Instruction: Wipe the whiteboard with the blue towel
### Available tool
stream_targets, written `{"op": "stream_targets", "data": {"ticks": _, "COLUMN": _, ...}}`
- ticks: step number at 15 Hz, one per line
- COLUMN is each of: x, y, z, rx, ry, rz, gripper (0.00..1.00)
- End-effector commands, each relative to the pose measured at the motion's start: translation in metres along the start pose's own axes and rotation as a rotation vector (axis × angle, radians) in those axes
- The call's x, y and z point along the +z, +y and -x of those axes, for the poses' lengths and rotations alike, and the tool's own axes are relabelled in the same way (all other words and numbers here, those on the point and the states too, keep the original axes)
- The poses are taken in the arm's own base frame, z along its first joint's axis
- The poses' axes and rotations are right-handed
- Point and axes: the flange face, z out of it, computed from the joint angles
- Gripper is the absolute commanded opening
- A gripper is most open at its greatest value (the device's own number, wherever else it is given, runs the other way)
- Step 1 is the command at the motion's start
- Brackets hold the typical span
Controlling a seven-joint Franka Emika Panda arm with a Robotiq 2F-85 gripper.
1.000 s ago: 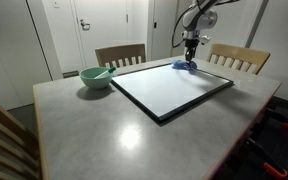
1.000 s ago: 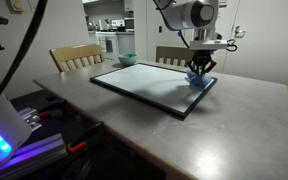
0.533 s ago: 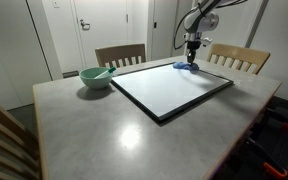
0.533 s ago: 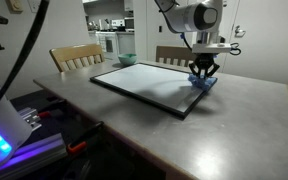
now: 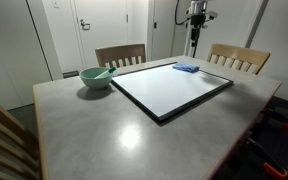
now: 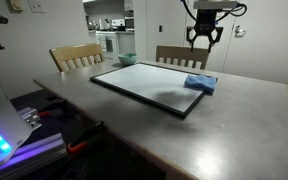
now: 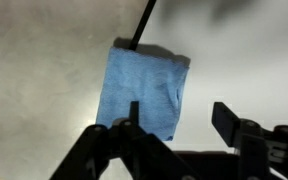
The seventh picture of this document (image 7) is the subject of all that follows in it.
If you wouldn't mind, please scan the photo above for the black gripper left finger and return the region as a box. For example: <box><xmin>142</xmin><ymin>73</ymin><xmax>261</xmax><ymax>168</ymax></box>
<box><xmin>48</xmin><ymin>100</ymin><xmax>198</xmax><ymax>180</ymax></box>

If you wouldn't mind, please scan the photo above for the black-framed whiteboard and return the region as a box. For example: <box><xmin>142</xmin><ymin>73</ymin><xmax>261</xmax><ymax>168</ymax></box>
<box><xmin>129</xmin><ymin>0</ymin><xmax>288</xmax><ymax>158</ymax></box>

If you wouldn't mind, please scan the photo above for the blue towel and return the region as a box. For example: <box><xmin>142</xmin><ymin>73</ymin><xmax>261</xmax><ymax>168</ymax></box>
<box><xmin>95</xmin><ymin>46</ymin><xmax>191</xmax><ymax>142</ymax></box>

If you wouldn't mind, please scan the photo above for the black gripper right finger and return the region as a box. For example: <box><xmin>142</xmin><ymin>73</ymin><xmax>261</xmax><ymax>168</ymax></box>
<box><xmin>212</xmin><ymin>101</ymin><xmax>288</xmax><ymax>180</ymax></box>

